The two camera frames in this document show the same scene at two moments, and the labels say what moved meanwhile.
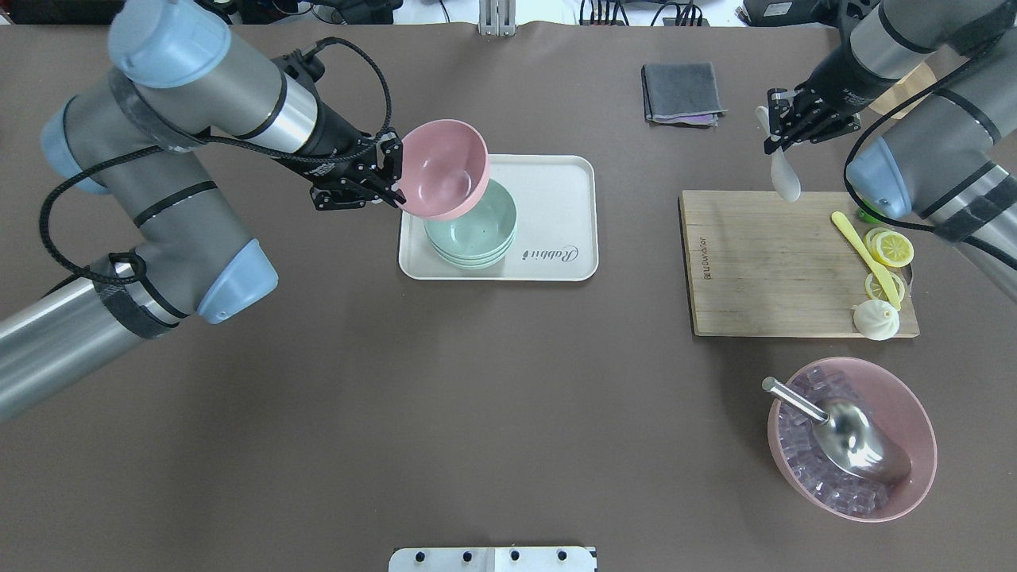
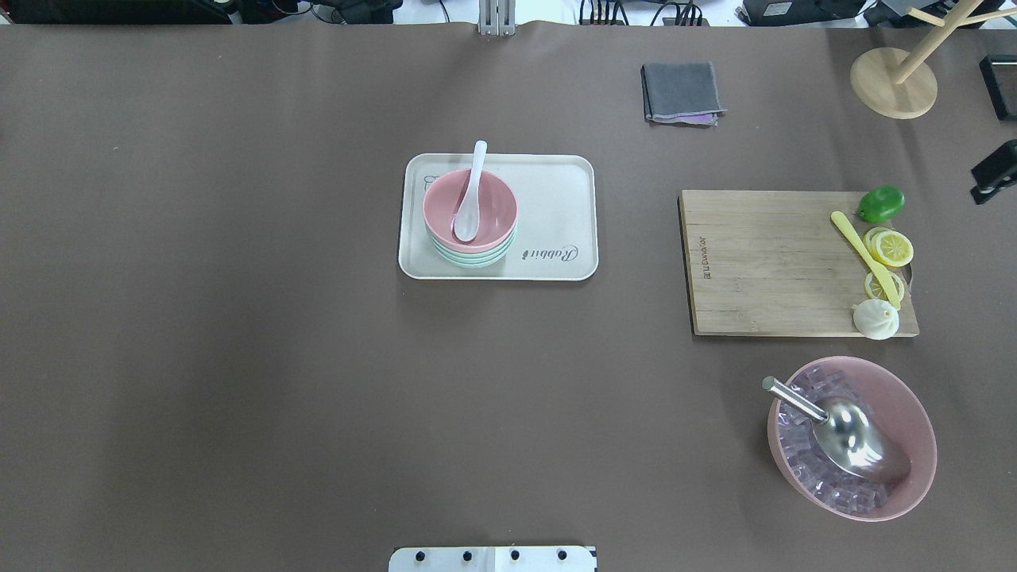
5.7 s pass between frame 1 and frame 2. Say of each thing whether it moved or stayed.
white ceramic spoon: moved
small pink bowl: moved
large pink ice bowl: stayed
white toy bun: stayed
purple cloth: stayed
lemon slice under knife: stayed
